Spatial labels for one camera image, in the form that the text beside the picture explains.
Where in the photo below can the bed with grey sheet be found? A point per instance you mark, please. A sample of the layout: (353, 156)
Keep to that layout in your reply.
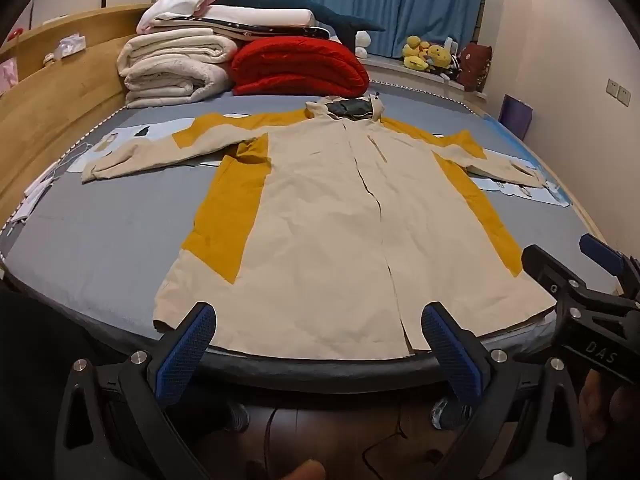
(100, 240)

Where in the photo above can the black and white plush toy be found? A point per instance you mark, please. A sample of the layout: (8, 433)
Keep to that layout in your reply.
(452, 66)

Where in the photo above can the person's right hand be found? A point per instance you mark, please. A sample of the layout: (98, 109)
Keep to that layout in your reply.
(595, 395)

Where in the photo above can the wooden headboard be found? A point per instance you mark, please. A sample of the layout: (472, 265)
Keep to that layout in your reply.
(60, 110)

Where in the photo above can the blue curtain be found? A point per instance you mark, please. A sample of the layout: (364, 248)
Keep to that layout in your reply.
(390, 0)

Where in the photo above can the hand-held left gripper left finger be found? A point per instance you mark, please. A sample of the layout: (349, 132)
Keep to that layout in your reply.
(182, 355)

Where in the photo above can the yellow plush toy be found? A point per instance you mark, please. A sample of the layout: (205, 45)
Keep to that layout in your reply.
(415, 52)
(437, 55)

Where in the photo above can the cream folded blanket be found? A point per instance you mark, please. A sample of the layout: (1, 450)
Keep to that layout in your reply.
(170, 65)

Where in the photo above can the wall socket plate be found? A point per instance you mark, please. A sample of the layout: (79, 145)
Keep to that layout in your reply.
(624, 95)
(611, 87)

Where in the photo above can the dark red pillow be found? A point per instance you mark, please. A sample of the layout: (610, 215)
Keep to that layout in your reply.
(475, 66)

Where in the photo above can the red folded blanket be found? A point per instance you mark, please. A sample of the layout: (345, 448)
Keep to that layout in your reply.
(300, 67)

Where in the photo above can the person's left shoe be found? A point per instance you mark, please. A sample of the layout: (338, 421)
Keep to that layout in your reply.
(236, 416)

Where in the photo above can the white folded quilt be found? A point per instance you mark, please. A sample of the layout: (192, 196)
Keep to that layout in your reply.
(260, 15)

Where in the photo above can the white and pink cloth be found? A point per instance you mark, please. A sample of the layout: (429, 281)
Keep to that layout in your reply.
(175, 2)

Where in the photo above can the person's shoe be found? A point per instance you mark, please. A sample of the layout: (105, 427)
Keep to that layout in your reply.
(450, 414)
(236, 416)

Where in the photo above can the beige and yellow jacket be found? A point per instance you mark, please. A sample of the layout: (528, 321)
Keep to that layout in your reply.
(320, 220)

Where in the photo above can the person's right shoe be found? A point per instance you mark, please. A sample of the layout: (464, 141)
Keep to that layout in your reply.
(450, 414)

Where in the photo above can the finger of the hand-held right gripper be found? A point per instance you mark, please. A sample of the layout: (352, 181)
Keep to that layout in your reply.
(602, 252)
(545, 267)

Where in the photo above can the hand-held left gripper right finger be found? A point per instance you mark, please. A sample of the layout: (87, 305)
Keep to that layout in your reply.
(450, 355)

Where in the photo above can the white box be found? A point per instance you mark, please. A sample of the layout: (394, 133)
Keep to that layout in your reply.
(451, 45)

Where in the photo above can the white crumpled tissue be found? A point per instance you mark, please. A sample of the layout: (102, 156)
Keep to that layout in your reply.
(71, 46)

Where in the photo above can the window sill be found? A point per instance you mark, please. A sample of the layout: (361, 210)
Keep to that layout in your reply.
(400, 76)

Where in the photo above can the light blue printed cloth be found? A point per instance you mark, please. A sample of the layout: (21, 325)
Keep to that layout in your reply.
(160, 132)

